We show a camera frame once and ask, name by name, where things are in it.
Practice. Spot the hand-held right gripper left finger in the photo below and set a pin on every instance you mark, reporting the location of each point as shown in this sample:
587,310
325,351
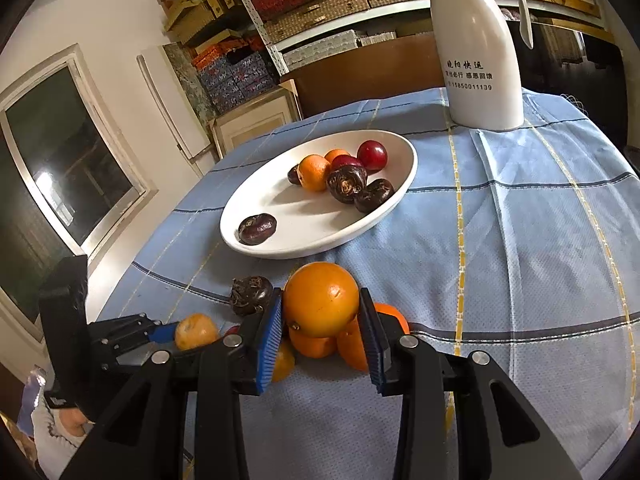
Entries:
267,350

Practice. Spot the person's left forearm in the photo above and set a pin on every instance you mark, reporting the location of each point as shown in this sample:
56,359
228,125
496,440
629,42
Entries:
50,435

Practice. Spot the small red tomato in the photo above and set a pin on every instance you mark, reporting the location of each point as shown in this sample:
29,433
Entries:
232,330

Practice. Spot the large red tomato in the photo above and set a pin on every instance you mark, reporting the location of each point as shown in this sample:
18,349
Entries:
372,155

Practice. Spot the green marbled panel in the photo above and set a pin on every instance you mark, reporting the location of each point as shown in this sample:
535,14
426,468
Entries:
187,75

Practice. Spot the stack of yellow wooden boxes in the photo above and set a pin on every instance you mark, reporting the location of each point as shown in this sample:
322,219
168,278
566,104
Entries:
200,10

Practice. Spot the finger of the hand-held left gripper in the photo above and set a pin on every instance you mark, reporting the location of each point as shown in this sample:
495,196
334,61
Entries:
132,357
135,330

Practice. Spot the blue checked tablecloth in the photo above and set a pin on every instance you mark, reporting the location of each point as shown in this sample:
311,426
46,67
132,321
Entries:
500,260

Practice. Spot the yellow tomato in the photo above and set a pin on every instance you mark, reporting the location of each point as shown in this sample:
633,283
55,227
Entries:
197,332

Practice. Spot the stack of blue patterned boxes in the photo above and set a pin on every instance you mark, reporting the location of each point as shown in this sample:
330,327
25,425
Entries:
235,85

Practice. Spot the white canvas panel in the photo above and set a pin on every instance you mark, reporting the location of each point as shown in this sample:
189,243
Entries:
170,105

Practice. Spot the woven tan box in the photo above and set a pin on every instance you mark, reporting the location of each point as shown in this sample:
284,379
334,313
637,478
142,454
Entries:
315,17

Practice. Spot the brown wooden board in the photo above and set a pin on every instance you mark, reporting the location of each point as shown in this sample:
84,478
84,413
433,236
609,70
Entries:
375,75

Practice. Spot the dark brown water chestnut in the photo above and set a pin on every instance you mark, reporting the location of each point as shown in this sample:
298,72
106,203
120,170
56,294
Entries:
293,175
251,294
374,195
346,184
256,228

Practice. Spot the white framed window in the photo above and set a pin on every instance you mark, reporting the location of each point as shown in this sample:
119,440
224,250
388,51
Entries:
65,160

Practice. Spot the white thermos jug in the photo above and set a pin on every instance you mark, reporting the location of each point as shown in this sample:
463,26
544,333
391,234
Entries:
480,35

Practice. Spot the tan framed picture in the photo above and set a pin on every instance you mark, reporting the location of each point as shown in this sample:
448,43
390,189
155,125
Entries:
250,125

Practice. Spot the white ceramic plate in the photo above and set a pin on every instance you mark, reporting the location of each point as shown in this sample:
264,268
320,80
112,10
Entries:
300,220

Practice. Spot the white patterned boxes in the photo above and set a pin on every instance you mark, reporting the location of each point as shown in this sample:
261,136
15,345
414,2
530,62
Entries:
320,50

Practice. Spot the orange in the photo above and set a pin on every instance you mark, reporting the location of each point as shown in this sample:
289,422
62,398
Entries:
336,154
314,172
312,346
320,300
282,362
352,350

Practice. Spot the white metal shelf rack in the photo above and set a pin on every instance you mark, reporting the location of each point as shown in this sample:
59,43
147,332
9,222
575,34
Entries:
252,10

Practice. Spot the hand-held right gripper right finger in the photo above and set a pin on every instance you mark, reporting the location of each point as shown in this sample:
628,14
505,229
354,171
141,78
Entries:
375,350

